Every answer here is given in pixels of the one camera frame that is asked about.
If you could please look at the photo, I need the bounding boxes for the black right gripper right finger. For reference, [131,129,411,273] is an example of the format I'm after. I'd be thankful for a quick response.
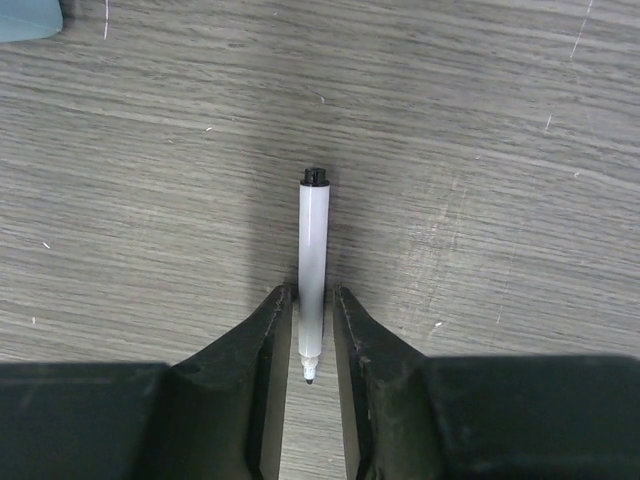
[333,285,440,479]

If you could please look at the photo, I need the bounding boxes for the white pen black tip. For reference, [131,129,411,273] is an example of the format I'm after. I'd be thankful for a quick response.
[298,167,330,385]

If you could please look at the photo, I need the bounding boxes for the blue plastic basket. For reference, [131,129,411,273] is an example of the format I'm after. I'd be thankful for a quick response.
[0,0,63,43]

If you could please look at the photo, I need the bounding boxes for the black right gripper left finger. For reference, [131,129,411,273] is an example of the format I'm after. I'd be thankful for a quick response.
[149,285,293,479]

